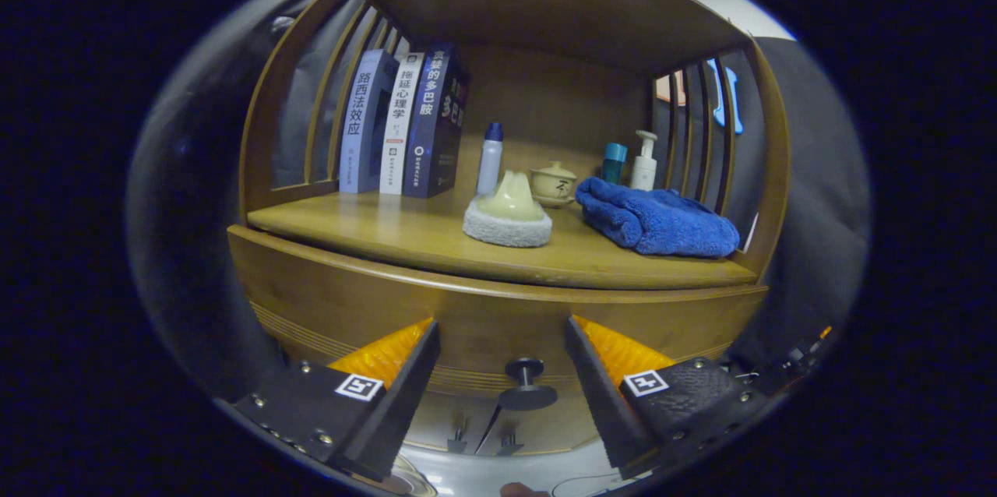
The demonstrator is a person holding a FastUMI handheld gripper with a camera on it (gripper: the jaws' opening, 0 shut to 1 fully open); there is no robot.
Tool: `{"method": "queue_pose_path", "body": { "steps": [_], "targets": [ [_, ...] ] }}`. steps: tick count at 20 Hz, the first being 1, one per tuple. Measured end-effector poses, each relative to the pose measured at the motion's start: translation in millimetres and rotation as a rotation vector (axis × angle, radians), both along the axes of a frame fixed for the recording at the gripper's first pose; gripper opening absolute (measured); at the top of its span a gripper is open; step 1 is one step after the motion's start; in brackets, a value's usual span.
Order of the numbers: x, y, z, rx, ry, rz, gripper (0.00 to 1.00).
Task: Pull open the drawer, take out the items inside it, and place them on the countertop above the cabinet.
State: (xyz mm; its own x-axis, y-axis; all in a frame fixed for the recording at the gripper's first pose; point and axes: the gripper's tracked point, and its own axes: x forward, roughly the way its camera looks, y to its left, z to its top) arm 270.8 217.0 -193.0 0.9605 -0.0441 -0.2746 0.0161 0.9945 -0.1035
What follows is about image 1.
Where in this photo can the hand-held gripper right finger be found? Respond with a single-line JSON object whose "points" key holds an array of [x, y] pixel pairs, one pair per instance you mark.
{"points": [[600, 396]]}

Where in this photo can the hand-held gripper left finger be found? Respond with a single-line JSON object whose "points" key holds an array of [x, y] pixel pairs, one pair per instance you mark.
{"points": [[405, 396]]}

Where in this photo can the wooden drawer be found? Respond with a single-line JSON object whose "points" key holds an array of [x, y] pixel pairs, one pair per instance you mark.
{"points": [[498, 326]]}

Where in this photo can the cream brush with fluffy base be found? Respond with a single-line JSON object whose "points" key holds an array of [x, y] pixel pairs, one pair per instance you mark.
{"points": [[510, 209]]}

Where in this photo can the wooden countertop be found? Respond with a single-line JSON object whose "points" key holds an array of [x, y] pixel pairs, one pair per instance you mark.
{"points": [[420, 236]]}

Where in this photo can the wooden cabinet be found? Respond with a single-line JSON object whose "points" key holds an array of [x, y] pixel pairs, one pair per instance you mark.
{"points": [[545, 6]]}

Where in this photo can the blue folded towel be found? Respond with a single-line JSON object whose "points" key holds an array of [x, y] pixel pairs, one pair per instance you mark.
{"points": [[658, 220]]}

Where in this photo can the black device with orange tip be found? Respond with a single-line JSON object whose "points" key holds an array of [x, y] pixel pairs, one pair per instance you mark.
{"points": [[794, 361]]}

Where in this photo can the beige lidded teacup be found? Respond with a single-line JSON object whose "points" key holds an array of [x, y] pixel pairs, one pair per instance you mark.
{"points": [[554, 185]]}

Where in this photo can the white pump bottle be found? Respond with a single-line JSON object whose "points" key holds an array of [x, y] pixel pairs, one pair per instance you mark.
{"points": [[643, 170]]}

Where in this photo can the teal bottle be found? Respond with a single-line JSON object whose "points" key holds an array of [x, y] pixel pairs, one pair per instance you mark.
{"points": [[613, 163]]}

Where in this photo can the white bottle blue cap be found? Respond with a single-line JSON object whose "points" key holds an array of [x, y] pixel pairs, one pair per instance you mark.
{"points": [[489, 162]]}

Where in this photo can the white book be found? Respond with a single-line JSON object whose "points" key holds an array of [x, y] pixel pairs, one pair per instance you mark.
{"points": [[399, 123]]}

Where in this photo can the dark blue book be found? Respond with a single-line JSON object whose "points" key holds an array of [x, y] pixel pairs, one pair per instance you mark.
{"points": [[432, 123]]}

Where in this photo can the light blue book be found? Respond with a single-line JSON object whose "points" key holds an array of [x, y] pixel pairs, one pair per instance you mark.
{"points": [[362, 123]]}

